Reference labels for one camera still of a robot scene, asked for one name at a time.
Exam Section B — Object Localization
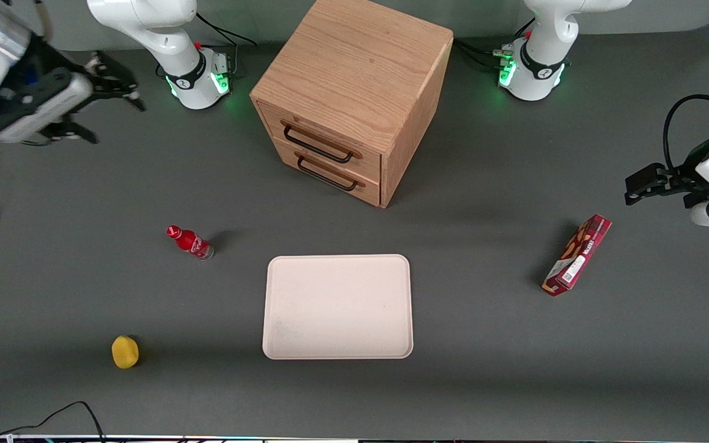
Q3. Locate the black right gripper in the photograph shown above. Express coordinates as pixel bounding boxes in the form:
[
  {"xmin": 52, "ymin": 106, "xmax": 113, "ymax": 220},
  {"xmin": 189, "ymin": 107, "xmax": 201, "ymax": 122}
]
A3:
[{"xmin": 0, "ymin": 34, "xmax": 146, "ymax": 143}]

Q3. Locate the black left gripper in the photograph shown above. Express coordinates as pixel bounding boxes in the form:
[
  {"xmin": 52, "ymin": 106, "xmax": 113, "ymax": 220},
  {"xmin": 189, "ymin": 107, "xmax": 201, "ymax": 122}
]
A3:
[{"xmin": 625, "ymin": 137, "xmax": 709, "ymax": 210}]

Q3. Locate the black metal drawer handle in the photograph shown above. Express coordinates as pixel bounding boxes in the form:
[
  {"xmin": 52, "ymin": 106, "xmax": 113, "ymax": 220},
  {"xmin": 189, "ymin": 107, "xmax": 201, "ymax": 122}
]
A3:
[
  {"xmin": 282, "ymin": 123, "xmax": 363, "ymax": 164},
  {"xmin": 296, "ymin": 154, "xmax": 364, "ymax": 193}
]

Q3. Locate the wooden drawer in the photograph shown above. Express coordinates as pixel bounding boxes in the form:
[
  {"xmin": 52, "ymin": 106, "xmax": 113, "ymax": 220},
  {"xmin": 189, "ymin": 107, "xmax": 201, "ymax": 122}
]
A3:
[
  {"xmin": 271, "ymin": 137, "xmax": 383, "ymax": 208},
  {"xmin": 258, "ymin": 102, "xmax": 383, "ymax": 183}
]

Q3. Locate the wooden drawer cabinet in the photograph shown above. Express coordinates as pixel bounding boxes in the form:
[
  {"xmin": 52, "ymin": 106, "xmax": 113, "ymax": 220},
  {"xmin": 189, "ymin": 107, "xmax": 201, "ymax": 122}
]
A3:
[{"xmin": 250, "ymin": 0, "xmax": 454, "ymax": 209}]

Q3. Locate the red cookie box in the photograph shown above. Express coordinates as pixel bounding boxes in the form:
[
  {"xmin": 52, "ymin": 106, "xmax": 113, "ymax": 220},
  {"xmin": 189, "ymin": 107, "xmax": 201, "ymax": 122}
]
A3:
[{"xmin": 542, "ymin": 214, "xmax": 613, "ymax": 297}]

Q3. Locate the red soda bottle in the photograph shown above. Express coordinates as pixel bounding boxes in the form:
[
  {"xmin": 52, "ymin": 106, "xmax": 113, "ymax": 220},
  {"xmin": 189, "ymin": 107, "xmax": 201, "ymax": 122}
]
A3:
[{"xmin": 166, "ymin": 225, "xmax": 214, "ymax": 261}]

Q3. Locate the yellow lemon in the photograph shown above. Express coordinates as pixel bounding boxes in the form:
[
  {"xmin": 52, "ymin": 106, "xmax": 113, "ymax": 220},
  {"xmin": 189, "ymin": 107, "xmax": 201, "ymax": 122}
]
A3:
[{"xmin": 111, "ymin": 335, "xmax": 140, "ymax": 370}]

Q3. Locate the beige plastic tray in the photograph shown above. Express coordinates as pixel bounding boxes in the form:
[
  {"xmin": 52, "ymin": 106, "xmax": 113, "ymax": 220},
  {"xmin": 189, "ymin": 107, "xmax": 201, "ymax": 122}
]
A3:
[{"xmin": 262, "ymin": 254, "xmax": 414, "ymax": 360}]

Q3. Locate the thick black looped cable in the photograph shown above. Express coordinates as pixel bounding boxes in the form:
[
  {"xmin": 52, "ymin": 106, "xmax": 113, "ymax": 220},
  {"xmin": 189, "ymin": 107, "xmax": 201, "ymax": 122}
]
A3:
[{"xmin": 664, "ymin": 94, "xmax": 709, "ymax": 173}]

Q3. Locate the black arm base cable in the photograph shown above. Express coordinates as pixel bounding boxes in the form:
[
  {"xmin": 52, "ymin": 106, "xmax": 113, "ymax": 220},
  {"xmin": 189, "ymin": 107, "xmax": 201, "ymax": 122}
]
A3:
[
  {"xmin": 193, "ymin": 12, "xmax": 258, "ymax": 78},
  {"xmin": 453, "ymin": 18, "xmax": 535, "ymax": 71}
]

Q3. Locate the thin black cable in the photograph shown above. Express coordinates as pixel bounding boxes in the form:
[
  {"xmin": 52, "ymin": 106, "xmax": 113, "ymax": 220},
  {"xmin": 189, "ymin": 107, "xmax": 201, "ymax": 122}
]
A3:
[{"xmin": 0, "ymin": 401, "xmax": 106, "ymax": 443}]

